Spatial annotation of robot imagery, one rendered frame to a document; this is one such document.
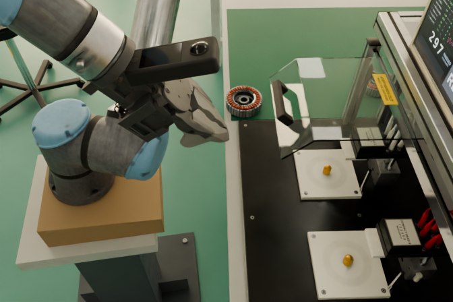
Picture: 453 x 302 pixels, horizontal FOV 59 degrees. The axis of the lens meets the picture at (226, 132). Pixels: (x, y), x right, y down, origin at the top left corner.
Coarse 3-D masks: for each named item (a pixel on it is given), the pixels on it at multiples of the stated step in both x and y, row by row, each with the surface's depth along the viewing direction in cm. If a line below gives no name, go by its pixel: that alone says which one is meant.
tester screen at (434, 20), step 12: (444, 0) 71; (432, 12) 75; (444, 12) 71; (432, 24) 75; (444, 24) 71; (444, 36) 71; (420, 48) 79; (432, 48) 75; (444, 60) 71; (444, 72) 71
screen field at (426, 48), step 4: (420, 36) 79; (420, 40) 79; (424, 40) 78; (424, 44) 78; (424, 48) 78; (428, 48) 76; (428, 52) 76; (428, 56) 76; (432, 56) 75; (432, 60) 75; (436, 60) 73; (432, 64) 75; (436, 64) 74; (436, 68) 74; (440, 68) 72; (440, 72) 72; (440, 76) 72
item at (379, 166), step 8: (368, 160) 106; (376, 160) 101; (384, 160) 100; (376, 168) 101; (384, 168) 99; (392, 168) 99; (376, 176) 101; (384, 176) 99; (392, 176) 99; (376, 184) 101; (384, 184) 101; (392, 184) 102
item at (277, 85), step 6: (276, 84) 84; (282, 84) 85; (276, 90) 83; (282, 90) 85; (276, 96) 82; (282, 96) 82; (276, 102) 81; (282, 102) 80; (276, 108) 80; (282, 108) 79; (276, 114) 79; (282, 114) 78; (288, 114) 79; (282, 120) 79; (288, 120) 79
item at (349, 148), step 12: (348, 144) 97; (360, 144) 91; (372, 144) 91; (384, 144) 91; (396, 144) 94; (348, 156) 94; (360, 156) 93; (372, 156) 93; (384, 156) 93; (396, 156) 93; (408, 156) 93
